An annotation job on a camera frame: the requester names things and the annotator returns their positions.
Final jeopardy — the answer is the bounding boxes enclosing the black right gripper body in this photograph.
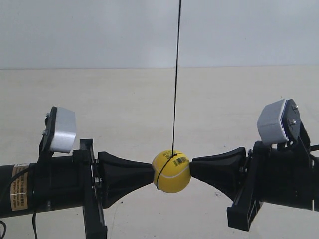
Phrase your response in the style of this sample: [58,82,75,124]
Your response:
[227,141,319,231]

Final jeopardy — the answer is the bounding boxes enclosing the silver right gripper camera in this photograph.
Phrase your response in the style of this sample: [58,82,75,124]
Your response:
[256,99,310,154]

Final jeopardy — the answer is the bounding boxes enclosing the black hanging string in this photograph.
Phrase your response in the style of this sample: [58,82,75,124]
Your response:
[156,0,182,191]

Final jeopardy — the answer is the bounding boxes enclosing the silver gripper camera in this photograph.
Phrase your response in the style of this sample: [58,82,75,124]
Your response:
[39,106,76,161]
[256,99,310,154]

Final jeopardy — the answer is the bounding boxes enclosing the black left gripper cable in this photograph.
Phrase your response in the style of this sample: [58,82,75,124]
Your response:
[0,166,40,239]

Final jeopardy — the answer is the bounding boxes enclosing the yellow tennis ball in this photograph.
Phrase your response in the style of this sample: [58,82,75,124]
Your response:
[152,150,191,193]

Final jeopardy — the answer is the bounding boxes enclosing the silver left gripper camera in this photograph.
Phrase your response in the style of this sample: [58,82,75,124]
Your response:
[39,106,76,161]

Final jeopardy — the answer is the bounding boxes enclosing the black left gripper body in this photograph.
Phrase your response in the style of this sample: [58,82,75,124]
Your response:
[0,139,107,239]

